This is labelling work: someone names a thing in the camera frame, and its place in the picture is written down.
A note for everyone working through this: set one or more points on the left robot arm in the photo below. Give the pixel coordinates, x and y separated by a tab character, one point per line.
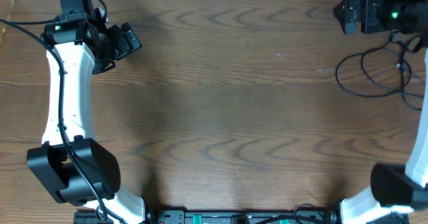
70	163

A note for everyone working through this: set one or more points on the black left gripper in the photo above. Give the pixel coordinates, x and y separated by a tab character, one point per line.
126	45

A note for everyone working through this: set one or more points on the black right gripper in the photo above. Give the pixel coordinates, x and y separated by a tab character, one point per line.
370	3

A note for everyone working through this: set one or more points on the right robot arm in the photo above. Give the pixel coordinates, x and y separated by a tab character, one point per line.
395	191

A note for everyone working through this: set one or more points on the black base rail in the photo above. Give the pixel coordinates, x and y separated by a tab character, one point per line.
304	213

